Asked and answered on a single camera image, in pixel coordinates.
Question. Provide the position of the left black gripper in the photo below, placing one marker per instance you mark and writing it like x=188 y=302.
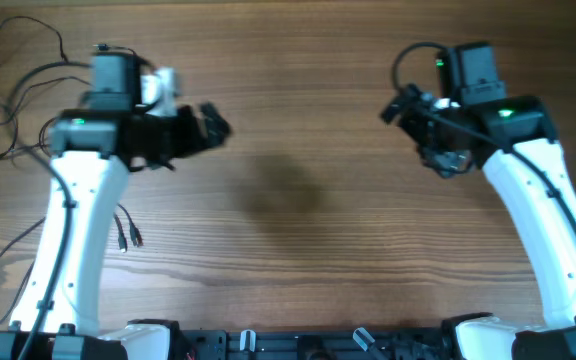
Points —
x=178 y=137

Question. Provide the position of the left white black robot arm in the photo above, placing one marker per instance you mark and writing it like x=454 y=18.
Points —
x=127 y=115

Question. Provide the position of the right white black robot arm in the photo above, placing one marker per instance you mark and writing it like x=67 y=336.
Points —
x=474 y=124

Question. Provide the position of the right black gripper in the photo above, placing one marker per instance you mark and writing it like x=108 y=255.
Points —
x=438 y=159

